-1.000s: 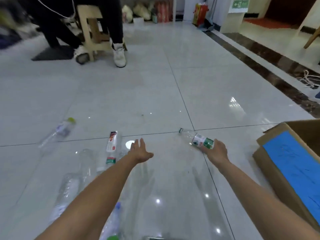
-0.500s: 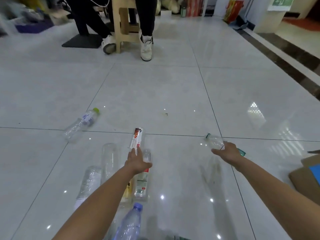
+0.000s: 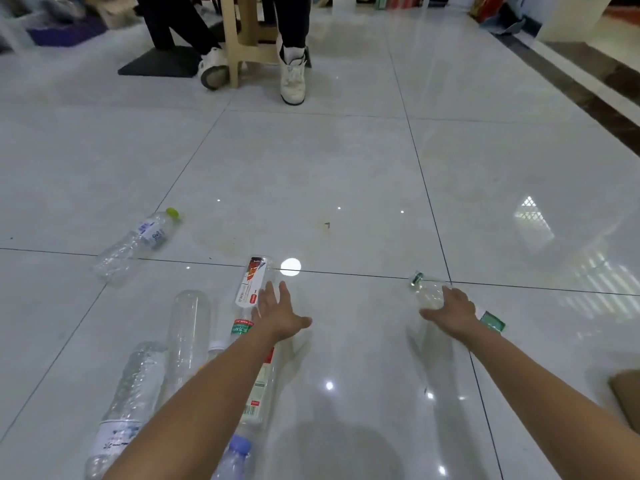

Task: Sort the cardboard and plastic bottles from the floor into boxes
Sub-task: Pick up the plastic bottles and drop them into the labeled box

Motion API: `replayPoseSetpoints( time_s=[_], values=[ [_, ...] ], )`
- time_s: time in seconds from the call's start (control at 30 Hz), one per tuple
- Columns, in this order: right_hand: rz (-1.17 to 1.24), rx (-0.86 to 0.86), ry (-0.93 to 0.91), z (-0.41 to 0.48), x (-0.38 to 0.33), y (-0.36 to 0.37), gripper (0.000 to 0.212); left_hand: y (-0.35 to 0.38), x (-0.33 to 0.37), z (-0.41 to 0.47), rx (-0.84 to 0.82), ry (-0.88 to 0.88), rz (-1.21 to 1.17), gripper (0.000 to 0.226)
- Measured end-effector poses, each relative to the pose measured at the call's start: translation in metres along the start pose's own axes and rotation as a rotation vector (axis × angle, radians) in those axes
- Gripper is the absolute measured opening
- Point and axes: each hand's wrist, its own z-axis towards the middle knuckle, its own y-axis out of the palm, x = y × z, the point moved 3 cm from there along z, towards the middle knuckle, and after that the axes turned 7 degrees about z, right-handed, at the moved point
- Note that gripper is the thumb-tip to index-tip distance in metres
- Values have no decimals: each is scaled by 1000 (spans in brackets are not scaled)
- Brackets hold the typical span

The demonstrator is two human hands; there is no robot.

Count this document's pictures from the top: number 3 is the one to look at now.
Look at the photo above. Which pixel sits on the white cabinet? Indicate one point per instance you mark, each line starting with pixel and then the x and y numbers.
pixel 575 17

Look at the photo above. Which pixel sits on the person's left forearm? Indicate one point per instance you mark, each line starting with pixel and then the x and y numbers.
pixel 200 409

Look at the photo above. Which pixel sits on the clear bottle green red label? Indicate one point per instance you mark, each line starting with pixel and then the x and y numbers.
pixel 261 389

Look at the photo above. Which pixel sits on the person's right thumb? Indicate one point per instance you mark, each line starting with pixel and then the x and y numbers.
pixel 430 314

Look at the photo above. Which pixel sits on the person's left hand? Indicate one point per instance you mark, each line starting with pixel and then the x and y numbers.
pixel 277 317

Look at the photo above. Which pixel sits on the person's right forearm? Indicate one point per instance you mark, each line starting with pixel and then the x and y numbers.
pixel 540 394

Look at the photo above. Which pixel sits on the person's right hand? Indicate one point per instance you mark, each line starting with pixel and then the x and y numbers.
pixel 457 314

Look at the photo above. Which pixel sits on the crinkled clear bottle white label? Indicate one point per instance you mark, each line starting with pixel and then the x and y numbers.
pixel 127 399

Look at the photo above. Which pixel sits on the smooth clear bottle without label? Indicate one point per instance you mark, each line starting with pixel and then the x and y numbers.
pixel 187 334

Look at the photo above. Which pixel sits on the person's left thumb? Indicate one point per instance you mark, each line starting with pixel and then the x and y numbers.
pixel 301 323

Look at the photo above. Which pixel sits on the black floor mat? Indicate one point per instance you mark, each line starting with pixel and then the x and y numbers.
pixel 157 62

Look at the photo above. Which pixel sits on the clear bottle red white label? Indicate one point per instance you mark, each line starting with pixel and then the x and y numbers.
pixel 250 280

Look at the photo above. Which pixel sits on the clear bottle dark green label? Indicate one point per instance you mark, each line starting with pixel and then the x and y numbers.
pixel 430 293

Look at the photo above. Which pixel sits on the person's left middle finger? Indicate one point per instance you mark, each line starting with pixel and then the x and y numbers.
pixel 270 298

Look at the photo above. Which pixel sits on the purple plastic basket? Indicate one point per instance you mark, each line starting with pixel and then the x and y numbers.
pixel 65 30

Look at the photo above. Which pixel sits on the clear bottle blue cap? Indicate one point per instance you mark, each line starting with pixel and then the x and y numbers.
pixel 234 459

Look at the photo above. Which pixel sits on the clear bottle white cap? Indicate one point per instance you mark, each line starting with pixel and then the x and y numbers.
pixel 216 346

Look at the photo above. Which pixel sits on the clear bottle yellow-green cap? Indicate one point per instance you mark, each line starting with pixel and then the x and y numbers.
pixel 132 244

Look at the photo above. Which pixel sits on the cardboard box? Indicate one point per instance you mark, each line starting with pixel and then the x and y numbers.
pixel 117 9

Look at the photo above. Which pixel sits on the brown cardboard piece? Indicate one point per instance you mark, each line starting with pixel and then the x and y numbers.
pixel 627 399

